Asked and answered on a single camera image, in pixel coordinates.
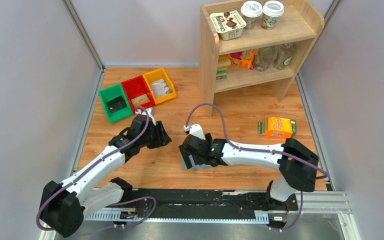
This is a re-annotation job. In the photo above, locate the green card holder wallet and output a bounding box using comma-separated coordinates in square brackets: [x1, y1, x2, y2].
[182, 158, 212, 170]

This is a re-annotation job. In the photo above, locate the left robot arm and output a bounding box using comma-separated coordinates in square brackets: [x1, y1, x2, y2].
[35, 112, 172, 238]

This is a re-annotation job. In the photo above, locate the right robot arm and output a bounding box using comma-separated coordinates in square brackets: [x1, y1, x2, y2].
[179, 134, 319, 210]

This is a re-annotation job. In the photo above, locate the card in red bin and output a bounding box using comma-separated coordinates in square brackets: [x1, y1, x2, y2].
[131, 94, 150, 107]

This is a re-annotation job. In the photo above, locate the black card in green bin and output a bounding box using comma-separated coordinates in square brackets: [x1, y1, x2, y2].
[106, 95, 127, 113]

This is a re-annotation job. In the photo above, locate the card in yellow bin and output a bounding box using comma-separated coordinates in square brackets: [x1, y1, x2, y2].
[150, 78, 172, 98]

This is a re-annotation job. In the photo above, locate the red plastic bin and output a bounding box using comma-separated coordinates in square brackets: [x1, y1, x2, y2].
[121, 75, 156, 113]

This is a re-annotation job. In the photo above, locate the green plastic bin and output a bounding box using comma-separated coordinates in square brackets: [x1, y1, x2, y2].
[98, 83, 133, 123]

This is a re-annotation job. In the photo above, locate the yellow plastic bin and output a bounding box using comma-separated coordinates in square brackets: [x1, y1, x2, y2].
[142, 68, 177, 105]

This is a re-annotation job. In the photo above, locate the orange snack box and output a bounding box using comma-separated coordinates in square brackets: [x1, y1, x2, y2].
[257, 116, 297, 139]

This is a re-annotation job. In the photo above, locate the yellow green sponge stack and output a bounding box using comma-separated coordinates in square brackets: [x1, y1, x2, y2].
[216, 54, 231, 80]

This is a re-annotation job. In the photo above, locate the wooden shelf unit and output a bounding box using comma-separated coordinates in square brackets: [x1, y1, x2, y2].
[198, 0, 325, 103]

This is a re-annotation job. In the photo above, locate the orange box on shelf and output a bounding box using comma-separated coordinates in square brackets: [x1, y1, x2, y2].
[229, 48, 257, 70]

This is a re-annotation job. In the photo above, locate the left clear glass jar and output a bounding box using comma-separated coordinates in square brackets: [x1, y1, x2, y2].
[254, 46, 275, 72]

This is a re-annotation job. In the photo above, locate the clear glass jar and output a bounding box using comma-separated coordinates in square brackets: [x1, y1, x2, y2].
[273, 42, 296, 70]
[254, 46, 275, 72]

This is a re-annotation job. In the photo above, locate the right clear glass jar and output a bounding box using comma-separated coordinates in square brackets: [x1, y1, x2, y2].
[273, 42, 296, 70]

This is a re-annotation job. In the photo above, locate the Chobani yogurt tub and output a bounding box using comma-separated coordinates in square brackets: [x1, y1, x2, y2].
[209, 10, 247, 41]

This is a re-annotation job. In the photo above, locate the left white paper cup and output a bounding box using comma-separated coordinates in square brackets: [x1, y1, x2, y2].
[240, 0, 263, 30]

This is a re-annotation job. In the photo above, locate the white paper cup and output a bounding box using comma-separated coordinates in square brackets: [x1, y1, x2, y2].
[240, 0, 263, 30]
[261, 0, 285, 30]

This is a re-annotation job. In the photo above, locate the right white paper cup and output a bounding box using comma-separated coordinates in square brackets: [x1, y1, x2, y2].
[261, 0, 285, 30]

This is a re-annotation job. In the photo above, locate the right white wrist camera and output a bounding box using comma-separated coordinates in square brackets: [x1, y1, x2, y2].
[183, 123, 206, 140]

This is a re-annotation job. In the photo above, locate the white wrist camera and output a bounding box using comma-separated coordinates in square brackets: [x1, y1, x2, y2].
[135, 107, 156, 125]
[183, 123, 206, 140]

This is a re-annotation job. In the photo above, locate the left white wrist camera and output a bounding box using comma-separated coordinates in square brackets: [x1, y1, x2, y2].
[135, 107, 156, 125]

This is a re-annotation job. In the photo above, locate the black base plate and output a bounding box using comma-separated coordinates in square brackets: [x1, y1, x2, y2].
[121, 188, 299, 220]

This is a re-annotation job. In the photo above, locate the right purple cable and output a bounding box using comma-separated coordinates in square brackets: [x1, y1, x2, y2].
[184, 102, 329, 232]

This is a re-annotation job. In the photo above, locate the aluminium frame rail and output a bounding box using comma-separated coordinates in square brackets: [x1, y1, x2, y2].
[40, 185, 360, 240]

